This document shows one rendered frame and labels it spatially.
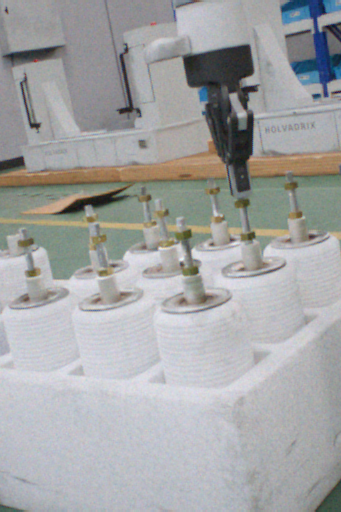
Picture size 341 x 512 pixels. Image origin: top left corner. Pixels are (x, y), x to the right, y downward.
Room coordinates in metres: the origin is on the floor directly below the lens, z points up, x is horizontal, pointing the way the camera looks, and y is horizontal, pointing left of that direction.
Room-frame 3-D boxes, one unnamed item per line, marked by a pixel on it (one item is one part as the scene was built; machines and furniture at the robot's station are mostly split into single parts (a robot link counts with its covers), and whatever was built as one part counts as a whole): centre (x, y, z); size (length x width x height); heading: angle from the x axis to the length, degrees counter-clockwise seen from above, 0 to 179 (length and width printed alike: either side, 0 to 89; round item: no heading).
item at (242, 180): (0.85, -0.09, 0.37); 0.03 x 0.01 x 0.05; 8
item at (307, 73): (7.01, -1.63, 0.36); 0.50 x 0.38 x 0.21; 125
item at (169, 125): (5.05, 0.20, 0.45); 1.61 x 0.57 x 0.74; 35
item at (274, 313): (0.87, -0.09, 0.16); 0.10 x 0.10 x 0.18
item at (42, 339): (0.92, 0.17, 0.16); 0.10 x 0.10 x 0.18
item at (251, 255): (0.87, -0.09, 0.26); 0.02 x 0.02 x 0.03
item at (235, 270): (0.87, -0.09, 0.25); 0.08 x 0.08 x 0.01
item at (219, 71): (0.87, -0.09, 0.46); 0.08 x 0.08 x 0.09
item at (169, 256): (0.94, 0.00, 0.26); 0.02 x 0.02 x 0.03
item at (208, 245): (1.03, -0.07, 0.25); 0.08 x 0.08 x 0.01
